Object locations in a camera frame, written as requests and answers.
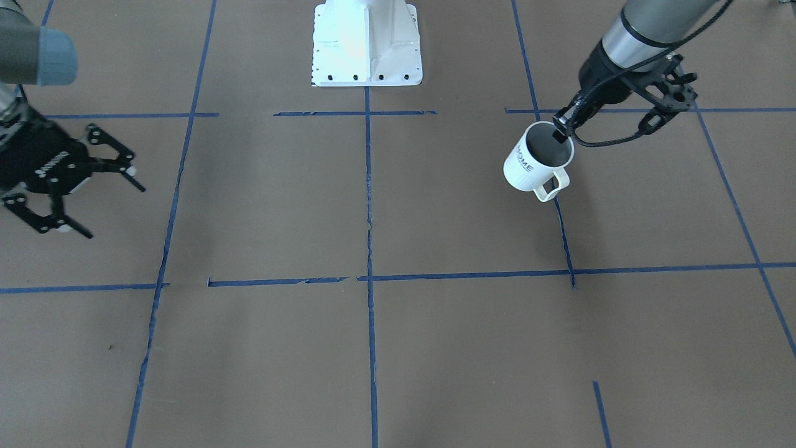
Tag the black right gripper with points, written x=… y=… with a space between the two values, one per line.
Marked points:
x=34 y=158

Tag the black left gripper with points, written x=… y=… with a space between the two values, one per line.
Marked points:
x=604 y=79

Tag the white ribbed HOME mug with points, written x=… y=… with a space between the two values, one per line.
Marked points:
x=538 y=161

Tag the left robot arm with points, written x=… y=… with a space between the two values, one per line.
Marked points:
x=648 y=21

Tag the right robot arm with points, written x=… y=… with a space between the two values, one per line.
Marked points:
x=43 y=56

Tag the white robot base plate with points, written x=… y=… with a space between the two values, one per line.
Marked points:
x=366 y=43

